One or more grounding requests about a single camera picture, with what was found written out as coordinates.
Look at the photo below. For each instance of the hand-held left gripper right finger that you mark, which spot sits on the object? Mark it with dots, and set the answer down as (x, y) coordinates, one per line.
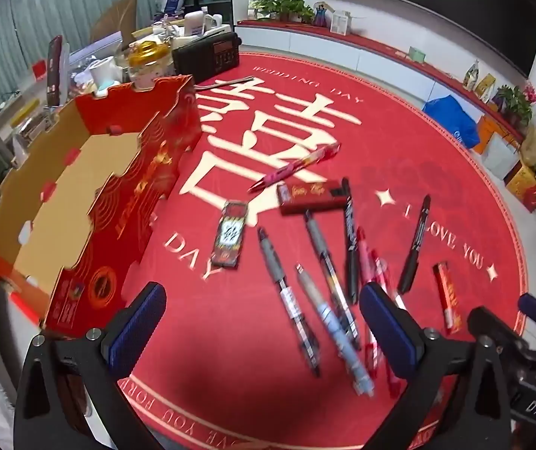
(387, 328)

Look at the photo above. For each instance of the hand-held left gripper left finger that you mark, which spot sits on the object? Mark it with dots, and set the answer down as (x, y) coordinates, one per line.
(139, 323)

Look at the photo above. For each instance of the slim red lighter gold print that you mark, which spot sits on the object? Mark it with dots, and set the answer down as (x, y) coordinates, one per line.
(448, 297)

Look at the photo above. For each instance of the blue patterned pen grey grip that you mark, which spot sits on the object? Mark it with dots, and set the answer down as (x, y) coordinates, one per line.
(338, 333)

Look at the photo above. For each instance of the red pen pink grip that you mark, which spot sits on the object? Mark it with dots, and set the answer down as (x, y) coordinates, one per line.
(364, 258)
(381, 269)

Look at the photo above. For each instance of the black marker pen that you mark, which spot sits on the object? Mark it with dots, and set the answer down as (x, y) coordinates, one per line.
(351, 243)
(415, 243)

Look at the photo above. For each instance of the black gel pen grey grip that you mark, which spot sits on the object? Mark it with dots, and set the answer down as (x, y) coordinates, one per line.
(286, 300)
(326, 262)

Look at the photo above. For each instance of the red cardboard fruit box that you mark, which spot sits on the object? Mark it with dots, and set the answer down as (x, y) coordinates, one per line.
(122, 225)

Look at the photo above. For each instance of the red lighter white pattern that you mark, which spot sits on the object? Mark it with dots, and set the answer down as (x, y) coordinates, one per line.
(229, 236)

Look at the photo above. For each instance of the red round printed mat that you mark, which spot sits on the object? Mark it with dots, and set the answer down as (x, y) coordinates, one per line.
(230, 314)

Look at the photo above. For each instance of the red gold gift box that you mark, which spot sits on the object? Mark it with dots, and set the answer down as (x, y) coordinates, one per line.
(525, 190)

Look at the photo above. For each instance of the red flat lighter gold print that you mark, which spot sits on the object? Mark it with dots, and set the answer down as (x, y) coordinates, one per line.
(310, 197)

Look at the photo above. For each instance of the orange paper bag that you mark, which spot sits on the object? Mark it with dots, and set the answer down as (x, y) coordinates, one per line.
(493, 133)

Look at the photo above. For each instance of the red pen clear barrel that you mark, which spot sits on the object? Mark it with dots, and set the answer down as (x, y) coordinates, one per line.
(296, 167)

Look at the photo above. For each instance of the potted plant red flowers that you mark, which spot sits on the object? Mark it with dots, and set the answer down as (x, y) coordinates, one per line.
(514, 101)

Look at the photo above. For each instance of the yellow snack box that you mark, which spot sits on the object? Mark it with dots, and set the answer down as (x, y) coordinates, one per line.
(486, 88)

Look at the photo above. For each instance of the white green snack bag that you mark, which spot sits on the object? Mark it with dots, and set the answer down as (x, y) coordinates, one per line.
(472, 76)

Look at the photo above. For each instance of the white cup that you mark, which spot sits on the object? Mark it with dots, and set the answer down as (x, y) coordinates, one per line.
(106, 72)

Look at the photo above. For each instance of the silver metal rod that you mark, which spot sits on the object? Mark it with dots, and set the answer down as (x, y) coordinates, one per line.
(225, 82)

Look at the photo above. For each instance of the dark red upright box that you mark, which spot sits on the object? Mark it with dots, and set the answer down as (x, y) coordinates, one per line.
(54, 70)

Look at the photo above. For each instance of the gold lid glass jar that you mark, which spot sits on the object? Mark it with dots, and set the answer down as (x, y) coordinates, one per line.
(148, 56)

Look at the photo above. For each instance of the black radio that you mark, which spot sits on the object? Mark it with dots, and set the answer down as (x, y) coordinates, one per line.
(202, 58)

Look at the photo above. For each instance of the pale green small box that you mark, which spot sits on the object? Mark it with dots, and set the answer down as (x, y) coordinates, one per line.
(416, 55)

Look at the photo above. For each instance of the white low cabinet red top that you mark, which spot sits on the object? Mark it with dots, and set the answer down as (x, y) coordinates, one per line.
(343, 49)

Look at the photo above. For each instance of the white plastic bottle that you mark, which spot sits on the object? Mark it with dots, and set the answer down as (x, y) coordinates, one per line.
(194, 22)

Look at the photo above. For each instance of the brown chair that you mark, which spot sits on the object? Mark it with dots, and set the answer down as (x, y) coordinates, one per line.
(115, 16)

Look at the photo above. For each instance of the white small box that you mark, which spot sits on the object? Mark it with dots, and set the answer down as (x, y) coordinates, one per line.
(340, 22)

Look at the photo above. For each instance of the purple doll figurine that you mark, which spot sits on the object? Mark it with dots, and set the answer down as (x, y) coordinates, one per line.
(322, 16)

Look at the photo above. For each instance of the grey curtain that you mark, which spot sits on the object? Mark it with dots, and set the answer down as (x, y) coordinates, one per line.
(38, 9)

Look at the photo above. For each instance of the green trailing potted plant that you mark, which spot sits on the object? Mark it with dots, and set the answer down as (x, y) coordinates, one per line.
(286, 7)

